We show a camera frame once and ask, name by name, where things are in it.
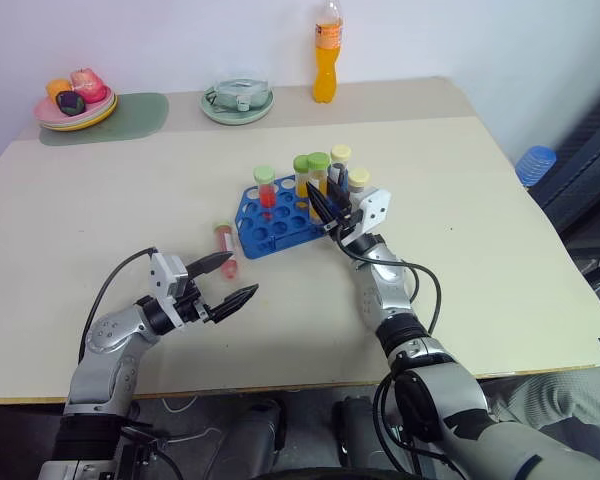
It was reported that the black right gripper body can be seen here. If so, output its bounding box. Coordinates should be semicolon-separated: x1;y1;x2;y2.
324;210;365;246

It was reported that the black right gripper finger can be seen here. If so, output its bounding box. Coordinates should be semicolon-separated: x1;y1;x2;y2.
305;180;339;227
326;166;355;217

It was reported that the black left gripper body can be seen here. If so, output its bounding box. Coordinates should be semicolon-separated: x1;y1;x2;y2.
174;279;215;327

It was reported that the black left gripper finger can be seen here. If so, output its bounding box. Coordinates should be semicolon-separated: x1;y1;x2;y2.
206;283;260;324
185;250;236;278

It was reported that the orange tube with green cap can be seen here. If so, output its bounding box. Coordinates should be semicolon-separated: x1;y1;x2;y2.
306;150;330;224

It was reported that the blue test tube rack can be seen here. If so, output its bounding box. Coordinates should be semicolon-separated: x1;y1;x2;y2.
232;175;355;261

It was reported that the dark tube with pale yellow cap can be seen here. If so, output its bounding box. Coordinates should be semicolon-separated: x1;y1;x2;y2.
329;144;354;202
346;167;372;202

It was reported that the yellow tube with green cap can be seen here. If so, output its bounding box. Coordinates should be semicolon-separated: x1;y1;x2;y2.
292;154;315;200

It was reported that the red tube with green cap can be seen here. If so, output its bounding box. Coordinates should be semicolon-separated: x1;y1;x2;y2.
252;165;279;222

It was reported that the pale green plate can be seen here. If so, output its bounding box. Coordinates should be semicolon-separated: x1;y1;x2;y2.
199;85;276;127

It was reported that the orange soda bottle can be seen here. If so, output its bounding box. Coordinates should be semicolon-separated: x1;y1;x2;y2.
311;0;345;106

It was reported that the dark rounded shape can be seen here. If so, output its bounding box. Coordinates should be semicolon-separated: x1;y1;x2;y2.
214;396;289;480
331;396;399;474

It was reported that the pale green pouch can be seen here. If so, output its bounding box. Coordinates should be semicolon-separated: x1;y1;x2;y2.
204;81;262;112

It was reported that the clear glass dome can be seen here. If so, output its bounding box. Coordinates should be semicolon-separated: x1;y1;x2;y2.
206;66;273;114

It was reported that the green placemat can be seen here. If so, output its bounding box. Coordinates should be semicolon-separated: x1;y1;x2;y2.
39;91;171;148

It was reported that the yellow plate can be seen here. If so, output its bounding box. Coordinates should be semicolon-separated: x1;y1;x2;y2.
37;95;119;133

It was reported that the blue ribbed plastic container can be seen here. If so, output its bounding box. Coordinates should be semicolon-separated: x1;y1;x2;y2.
515;145;559;189

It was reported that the purple toy fruit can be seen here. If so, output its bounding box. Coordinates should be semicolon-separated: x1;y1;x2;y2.
54;90;87;117

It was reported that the pink toy peach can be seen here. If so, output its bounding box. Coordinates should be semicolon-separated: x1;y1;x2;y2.
69;67;107;104

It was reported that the pink plate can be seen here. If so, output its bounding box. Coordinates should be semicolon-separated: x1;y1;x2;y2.
33;83;117;127

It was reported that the orange toy fruit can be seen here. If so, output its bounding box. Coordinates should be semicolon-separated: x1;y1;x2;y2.
45;78;74;103

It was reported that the black ribbed panel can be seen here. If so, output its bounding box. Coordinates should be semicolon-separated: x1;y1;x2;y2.
526;73;600;281

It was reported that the grey ribbed fabric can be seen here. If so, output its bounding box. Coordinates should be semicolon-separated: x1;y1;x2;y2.
479;366;600;454

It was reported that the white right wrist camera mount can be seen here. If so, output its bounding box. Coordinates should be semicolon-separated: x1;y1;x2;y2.
339;188;394;247

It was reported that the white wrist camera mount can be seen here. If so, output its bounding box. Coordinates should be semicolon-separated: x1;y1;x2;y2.
146;252;189;332
339;188;394;247

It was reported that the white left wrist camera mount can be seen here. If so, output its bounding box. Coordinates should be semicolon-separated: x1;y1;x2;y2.
146;252;189;332

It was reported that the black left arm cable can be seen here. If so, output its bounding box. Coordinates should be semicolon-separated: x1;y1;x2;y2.
77;246;160;364

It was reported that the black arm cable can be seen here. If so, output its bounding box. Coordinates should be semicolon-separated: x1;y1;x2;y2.
335;227;443;337
77;246;160;364

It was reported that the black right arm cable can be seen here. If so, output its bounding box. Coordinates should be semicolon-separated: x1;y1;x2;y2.
335;227;443;337

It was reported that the thin white cable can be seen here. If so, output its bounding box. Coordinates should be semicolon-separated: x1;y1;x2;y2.
162;393;224;444

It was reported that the black robot torso cable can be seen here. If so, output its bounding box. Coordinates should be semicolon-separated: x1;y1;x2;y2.
372;370;434;474

